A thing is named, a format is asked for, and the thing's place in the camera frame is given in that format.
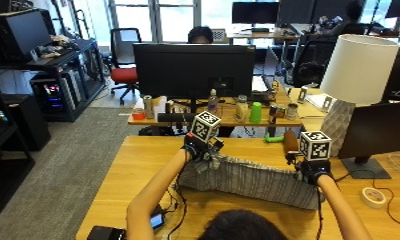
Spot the person's left hand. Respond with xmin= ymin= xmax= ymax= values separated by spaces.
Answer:
xmin=181 ymin=132 xmax=225 ymax=162

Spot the person's right hand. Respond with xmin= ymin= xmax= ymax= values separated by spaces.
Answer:
xmin=286 ymin=150 xmax=336 ymax=186

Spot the grey striped cloth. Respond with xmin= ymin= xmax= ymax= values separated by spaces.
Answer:
xmin=177 ymin=153 xmax=326 ymax=211

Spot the white marker cube left glove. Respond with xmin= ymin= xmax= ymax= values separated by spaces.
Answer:
xmin=189 ymin=110 xmax=223 ymax=143

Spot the white marker cube glove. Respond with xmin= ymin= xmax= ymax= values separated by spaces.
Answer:
xmin=298 ymin=130 xmax=333 ymax=162
xmin=189 ymin=110 xmax=223 ymax=143

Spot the white marker cube right glove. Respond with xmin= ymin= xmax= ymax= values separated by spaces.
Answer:
xmin=298 ymin=130 xmax=333 ymax=162

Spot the green toy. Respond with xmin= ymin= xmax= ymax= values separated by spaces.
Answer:
xmin=262 ymin=133 xmax=285 ymax=144

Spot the clear plastic bottle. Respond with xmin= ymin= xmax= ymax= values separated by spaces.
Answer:
xmin=207 ymin=88 xmax=220 ymax=116

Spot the white tape roll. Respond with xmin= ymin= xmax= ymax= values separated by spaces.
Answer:
xmin=358 ymin=186 xmax=389 ymax=210

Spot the beige bottle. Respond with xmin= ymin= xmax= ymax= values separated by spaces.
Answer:
xmin=233 ymin=94 xmax=250 ymax=124

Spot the orange small container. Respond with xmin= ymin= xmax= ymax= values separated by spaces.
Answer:
xmin=131 ymin=108 xmax=147 ymax=121

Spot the green plastic cup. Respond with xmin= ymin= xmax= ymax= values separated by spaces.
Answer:
xmin=248 ymin=101 xmax=264 ymax=125

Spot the black monitor on stand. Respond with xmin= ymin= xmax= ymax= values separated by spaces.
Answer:
xmin=337 ymin=100 xmax=400 ymax=180

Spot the glass jar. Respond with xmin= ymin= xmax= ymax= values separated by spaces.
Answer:
xmin=285 ymin=103 xmax=301 ymax=121

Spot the dark can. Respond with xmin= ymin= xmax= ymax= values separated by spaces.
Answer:
xmin=268 ymin=104 xmax=280 ymax=125

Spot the large black monitor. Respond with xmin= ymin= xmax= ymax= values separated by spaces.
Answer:
xmin=132 ymin=43 xmax=257 ymax=113

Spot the the person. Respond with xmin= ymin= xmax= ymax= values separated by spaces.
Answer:
xmin=196 ymin=209 xmax=290 ymax=240

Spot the black smartphone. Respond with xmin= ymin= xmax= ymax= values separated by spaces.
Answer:
xmin=148 ymin=213 xmax=167 ymax=231

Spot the white table lamp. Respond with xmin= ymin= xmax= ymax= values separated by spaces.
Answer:
xmin=318 ymin=33 xmax=400 ymax=158

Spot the red office chair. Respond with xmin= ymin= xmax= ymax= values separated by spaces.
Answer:
xmin=108 ymin=27 xmax=144 ymax=106

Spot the black device box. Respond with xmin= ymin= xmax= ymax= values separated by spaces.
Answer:
xmin=85 ymin=225 xmax=128 ymax=240

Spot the black office chair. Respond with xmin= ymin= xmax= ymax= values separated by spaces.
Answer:
xmin=290 ymin=39 xmax=338 ymax=88

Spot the black computer tower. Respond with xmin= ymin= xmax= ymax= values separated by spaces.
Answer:
xmin=29 ymin=73 xmax=83 ymax=116

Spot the black shelf unit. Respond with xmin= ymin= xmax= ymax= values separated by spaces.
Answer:
xmin=0 ymin=38 xmax=107 ymax=123

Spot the black monitor on shelf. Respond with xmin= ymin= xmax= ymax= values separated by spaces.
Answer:
xmin=0 ymin=9 xmax=53 ymax=63

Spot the brown wooden handle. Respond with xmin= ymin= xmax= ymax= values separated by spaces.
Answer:
xmin=282 ymin=129 xmax=301 ymax=155

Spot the black glove cable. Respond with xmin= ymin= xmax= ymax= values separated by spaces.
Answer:
xmin=161 ymin=166 xmax=189 ymax=240

